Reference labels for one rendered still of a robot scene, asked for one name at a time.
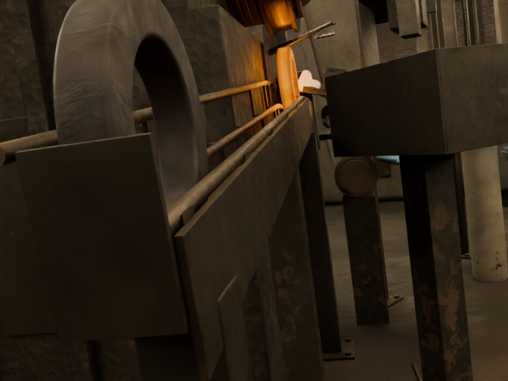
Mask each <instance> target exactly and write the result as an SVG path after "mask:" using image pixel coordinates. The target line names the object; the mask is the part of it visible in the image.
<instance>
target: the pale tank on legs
mask: <svg viewBox="0 0 508 381"><path fill-rule="evenodd" d="M436 5H437V11H436V19H435V13H431V14H430V21H431V29H432V44H433V49H436V48H438V44H439V48H445V38H444V30H443V22H442V13H441V0H436ZM460 6H461V14H462V23H463V38H464V46H468V39H467V31H466V15H465V7H464V0H460ZM466 8H467V17H468V25H469V41H470V46H473V45H476V43H475V27H474V18H473V9H472V0H466ZM475 12H476V21H477V30H478V38H479V45H485V35H484V27H483V17H482V0H475ZM436 21H437V27H436ZM437 28H438V35H437Z"/></svg>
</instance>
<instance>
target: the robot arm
mask: <svg viewBox="0 0 508 381"><path fill-rule="evenodd" d="M346 72H349V71H346V70H343V69H338V68H333V67H325V71H324V74H323V78H322V81H323V84H322V89H320V87H321V84H320V83H319V81H317V80H313V79H312V77H311V73H310V72H309V71H308V70H304V71H303V72H302V74H301V76H300V77H299V81H298V83H299V91H300V92H304V93H309V94H315V95H320V96H321V97H323V98H327V91H326V84H325V78H327V77H329V76H335V75H338V74H341V73H346ZM312 87H313V88H312ZM323 125H324V126H325V127H326V128H327V129H330V116H329V115H328V116H326V117H325V119H324V122H323ZM376 158H377V159H378V160H379V161H380V162H384V163H390V164H394V165H400V163H399V156H377V157H376Z"/></svg>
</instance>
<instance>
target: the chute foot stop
mask: <svg viewBox="0 0 508 381"><path fill-rule="evenodd" d="M15 157H16V161H17V167H18V170H19V173H20V179H21V183H22V186H23V192H24V195H25V198H26V204H27V208H28V211H29V216H30V221H31V224H32V227H33V233H34V236H35V240H36V245H37V249H38V252H39V258H40V262H41V265H42V270H43V274H44V278H45V283H46V287H47V290H48V296H49V299H50V303H51V308H52V311H53V315H54V321H55V324H56V328H57V334H58V337H59V340H60V342H81V341H92V340H103V339H124V338H135V337H146V336H168V335H178V334H186V333H187V332H188V330H189V326H188V322H187V315H186V310H185V306H184V298H183V294H182V290H181V282H180V278H179V273H178V266H177V262H176V257H175V250H174V246H173V242H172V234H171V230H170V225H169V218H168V213H167V209H166V201H165V197H164V193H163V186H162V182H161V177H160V170H159V165H158V161H157V157H156V149H155V145H154V141H153V134H152V133H151V132H149V133H143V134H137V135H127V136H122V137H116V138H105V139H100V140H94V141H84V142H79V143H72V144H62V145H57V146H51V147H41V148H35V149H29V150H20V151H17V152H15Z"/></svg>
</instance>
